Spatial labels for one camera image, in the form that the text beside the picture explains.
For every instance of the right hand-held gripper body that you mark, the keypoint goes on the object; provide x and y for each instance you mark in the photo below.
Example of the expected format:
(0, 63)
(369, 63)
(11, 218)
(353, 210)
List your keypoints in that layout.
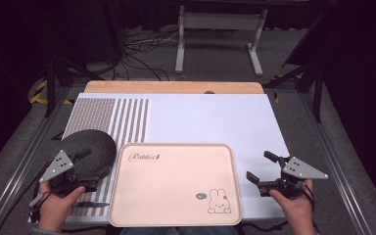
(302, 170)

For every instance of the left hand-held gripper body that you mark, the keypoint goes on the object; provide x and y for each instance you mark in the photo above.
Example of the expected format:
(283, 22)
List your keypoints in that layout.
(58, 165)

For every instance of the black round disc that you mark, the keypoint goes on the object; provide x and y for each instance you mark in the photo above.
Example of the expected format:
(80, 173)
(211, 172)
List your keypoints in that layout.
(93, 150)

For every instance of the person's right hand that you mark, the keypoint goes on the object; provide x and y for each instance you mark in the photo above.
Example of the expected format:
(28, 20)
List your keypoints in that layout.
(294, 207)

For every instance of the person's left hand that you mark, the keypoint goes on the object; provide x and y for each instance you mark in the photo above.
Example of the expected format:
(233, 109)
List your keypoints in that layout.
(56, 207)

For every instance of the yellow black hazard tape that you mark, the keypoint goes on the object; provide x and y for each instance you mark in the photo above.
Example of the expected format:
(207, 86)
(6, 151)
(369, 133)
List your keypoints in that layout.
(39, 98)

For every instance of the white mat with striped patch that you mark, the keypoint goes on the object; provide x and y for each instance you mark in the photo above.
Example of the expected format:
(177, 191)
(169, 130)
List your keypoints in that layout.
(209, 120)

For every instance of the black metal stand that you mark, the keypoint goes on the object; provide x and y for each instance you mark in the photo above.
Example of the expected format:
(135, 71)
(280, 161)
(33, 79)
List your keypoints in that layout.
(50, 88)
(318, 88)

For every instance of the pink tray with rabbit print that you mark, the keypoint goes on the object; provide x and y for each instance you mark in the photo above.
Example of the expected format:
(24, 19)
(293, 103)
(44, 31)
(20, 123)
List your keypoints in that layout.
(176, 186)

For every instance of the dark table grommet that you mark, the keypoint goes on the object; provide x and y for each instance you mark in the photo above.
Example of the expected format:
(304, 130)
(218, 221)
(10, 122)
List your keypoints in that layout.
(209, 92)

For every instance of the aluminium rail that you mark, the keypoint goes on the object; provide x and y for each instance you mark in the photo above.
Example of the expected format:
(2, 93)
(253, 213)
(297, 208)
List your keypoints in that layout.
(23, 163)
(333, 153)

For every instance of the white metal stand frame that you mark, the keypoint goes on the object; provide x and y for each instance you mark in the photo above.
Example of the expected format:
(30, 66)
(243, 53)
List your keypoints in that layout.
(220, 21)

